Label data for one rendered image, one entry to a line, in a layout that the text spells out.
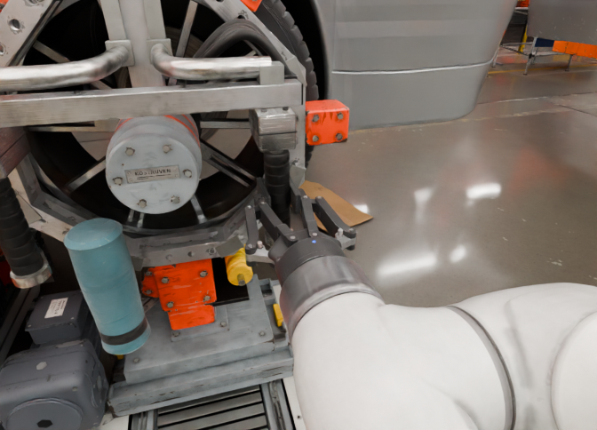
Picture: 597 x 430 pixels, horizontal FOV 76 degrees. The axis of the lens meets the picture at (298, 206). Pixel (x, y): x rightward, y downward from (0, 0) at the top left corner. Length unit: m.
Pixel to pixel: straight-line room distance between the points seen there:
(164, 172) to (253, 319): 0.71
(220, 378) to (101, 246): 0.61
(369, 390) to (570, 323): 0.14
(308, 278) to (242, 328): 0.85
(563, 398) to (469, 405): 0.06
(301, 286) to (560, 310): 0.19
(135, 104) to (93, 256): 0.28
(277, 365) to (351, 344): 0.91
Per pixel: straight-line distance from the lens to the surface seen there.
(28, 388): 0.99
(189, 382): 1.16
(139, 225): 0.92
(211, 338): 1.17
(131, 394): 1.19
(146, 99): 0.51
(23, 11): 0.72
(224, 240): 0.83
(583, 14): 2.98
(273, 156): 0.51
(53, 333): 1.08
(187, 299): 0.91
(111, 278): 0.72
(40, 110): 0.54
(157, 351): 1.18
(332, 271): 0.34
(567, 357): 0.31
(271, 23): 0.78
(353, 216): 2.09
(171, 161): 0.58
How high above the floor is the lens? 1.09
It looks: 30 degrees down
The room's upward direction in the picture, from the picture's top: straight up
